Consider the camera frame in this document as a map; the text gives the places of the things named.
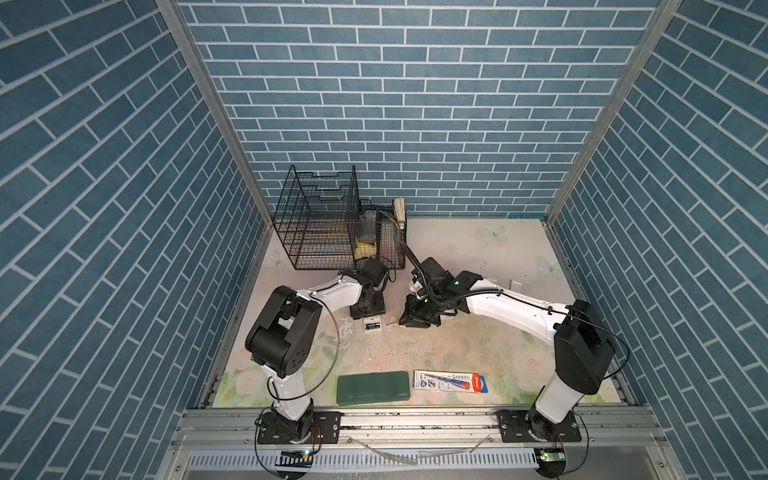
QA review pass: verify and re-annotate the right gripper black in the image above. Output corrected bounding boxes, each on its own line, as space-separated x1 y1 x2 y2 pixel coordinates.
394 290 445 328

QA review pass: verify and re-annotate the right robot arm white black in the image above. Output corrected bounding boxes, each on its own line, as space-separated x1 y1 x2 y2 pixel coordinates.
399 257 621 442

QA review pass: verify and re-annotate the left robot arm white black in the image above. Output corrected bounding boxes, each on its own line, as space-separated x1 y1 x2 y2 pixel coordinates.
245 257 389 443

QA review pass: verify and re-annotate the yellow item in basket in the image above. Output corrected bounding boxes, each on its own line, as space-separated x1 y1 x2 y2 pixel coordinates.
353 239 378 261

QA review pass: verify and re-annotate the white blue red package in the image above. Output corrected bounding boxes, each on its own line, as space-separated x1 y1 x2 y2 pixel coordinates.
413 370 488 394

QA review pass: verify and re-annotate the green flat case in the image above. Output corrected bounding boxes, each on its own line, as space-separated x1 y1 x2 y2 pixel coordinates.
336 371 411 406

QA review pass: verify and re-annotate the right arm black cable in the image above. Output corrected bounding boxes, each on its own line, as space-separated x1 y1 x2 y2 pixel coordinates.
377 211 571 316

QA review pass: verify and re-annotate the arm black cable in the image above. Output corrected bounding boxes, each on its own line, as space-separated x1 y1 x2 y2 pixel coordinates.
377 211 571 316
266 296 342 403

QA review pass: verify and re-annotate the black wire mesh basket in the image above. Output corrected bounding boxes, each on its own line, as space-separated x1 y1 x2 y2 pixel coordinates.
352 199 407 270

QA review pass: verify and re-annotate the black wire file rack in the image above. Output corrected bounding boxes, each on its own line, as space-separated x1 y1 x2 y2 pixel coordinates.
273 166 360 270

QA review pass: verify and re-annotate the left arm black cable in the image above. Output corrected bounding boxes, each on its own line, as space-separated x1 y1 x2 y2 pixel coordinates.
266 296 342 403

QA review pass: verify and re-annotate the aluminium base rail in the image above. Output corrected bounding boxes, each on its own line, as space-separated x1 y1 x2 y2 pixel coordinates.
159 404 683 479

